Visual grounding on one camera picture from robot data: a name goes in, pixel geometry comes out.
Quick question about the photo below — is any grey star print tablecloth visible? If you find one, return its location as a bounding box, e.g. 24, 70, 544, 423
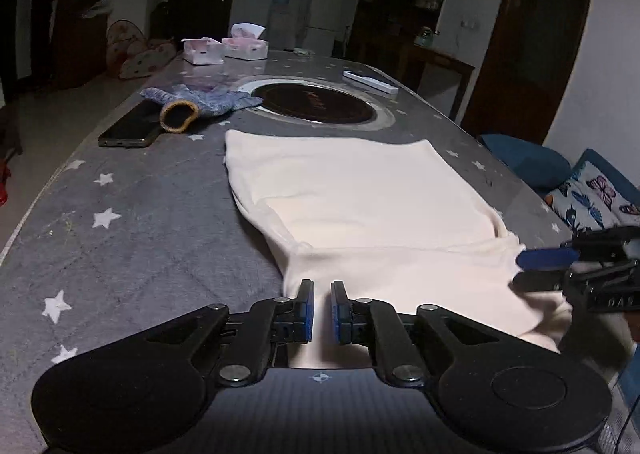
0, 54, 621, 454

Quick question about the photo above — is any blue knit work glove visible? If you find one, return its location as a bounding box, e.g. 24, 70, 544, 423
140, 85, 264, 135

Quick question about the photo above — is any polka dot play tent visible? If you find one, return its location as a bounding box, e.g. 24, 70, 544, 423
107, 20, 177, 80

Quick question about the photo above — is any white tissue box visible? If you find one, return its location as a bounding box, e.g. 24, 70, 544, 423
181, 37, 224, 66

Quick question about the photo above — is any wooden side table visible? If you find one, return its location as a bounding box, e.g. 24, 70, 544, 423
397, 41, 476, 119

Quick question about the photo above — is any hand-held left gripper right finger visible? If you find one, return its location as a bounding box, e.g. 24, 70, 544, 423
330, 280, 502, 388

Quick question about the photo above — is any butterfly print cushion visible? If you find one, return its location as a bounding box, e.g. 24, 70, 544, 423
544, 161, 640, 235

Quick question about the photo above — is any round built-in induction cooktop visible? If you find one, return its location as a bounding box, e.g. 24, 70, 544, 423
235, 76, 398, 131

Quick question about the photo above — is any white refrigerator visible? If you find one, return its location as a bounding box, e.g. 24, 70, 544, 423
300, 0, 346, 57

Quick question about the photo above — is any white remote control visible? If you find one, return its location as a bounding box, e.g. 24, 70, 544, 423
342, 70, 399, 95

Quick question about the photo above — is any dark smartphone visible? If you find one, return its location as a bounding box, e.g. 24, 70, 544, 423
98, 100, 163, 149

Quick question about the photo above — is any wooden door with glass pane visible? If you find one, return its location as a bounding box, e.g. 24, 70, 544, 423
460, 0, 597, 145

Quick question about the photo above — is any blue sofa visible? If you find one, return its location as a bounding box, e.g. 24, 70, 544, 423
477, 133, 640, 229

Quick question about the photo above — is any white water dispenser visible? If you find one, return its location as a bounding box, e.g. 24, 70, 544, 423
267, 8, 296, 52

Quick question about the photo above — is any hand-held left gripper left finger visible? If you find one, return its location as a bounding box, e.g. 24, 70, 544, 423
144, 279, 316, 388

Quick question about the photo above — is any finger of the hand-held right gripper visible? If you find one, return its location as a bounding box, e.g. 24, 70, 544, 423
515, 225, 640, 271
511, 268, 571, 293

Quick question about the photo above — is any cream sweatshirt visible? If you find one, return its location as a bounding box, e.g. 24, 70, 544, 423
222, 129, 577, 370

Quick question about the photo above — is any tall wooden shelf unit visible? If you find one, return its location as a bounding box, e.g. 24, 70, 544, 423
50, 0, 118, 89

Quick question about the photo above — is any pink tissue box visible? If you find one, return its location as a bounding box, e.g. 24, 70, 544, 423
221, 24, 269, 60

